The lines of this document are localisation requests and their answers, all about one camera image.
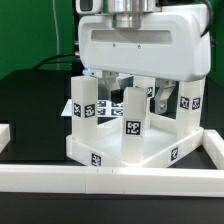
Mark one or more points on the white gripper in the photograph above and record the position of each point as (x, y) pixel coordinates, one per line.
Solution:
(170, 44)

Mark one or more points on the white desk top tray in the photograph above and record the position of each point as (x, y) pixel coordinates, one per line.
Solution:
(158, 147)

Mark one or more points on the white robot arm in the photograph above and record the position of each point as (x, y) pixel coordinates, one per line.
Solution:
(127, 14)

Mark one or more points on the white marker sheet with tags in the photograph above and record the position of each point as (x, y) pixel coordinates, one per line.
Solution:
(106, 108)

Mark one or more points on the white right fence bar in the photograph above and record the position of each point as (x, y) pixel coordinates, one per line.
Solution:
(214, 146)

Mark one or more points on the white fence bar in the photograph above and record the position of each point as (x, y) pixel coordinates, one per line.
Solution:
(4, 136)
(123, 181)
(214, 146)

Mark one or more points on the white left fence bar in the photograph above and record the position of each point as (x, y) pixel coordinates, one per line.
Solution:
(4, 136)

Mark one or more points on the white front fence bar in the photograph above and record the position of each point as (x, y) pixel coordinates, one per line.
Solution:
(123, 181)

